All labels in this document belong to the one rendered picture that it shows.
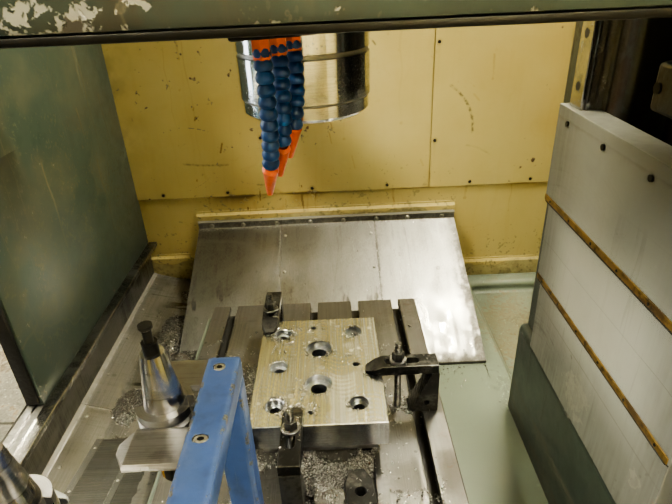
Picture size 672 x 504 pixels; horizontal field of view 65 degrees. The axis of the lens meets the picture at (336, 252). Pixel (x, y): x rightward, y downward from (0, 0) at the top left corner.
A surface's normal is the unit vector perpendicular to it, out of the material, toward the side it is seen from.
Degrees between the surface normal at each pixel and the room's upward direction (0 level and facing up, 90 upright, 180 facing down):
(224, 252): 24
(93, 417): 17
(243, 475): 90
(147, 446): 0
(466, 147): 90
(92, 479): 8
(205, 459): 0
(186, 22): 112
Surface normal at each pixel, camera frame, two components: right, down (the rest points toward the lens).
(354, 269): -0.04, -0.61
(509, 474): -0.04, -0.88
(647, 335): -1.00, 0.06
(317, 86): 0.21, 0.46
